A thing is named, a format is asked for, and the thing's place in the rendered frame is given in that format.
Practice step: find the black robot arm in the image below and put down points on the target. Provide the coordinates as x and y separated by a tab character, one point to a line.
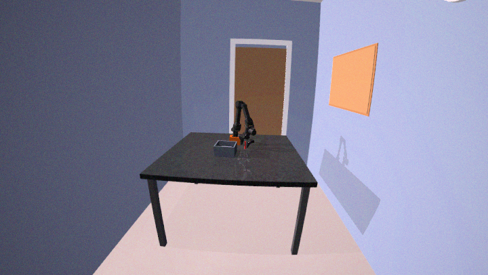
240	104

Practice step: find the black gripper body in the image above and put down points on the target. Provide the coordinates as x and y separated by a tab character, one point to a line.
247	138

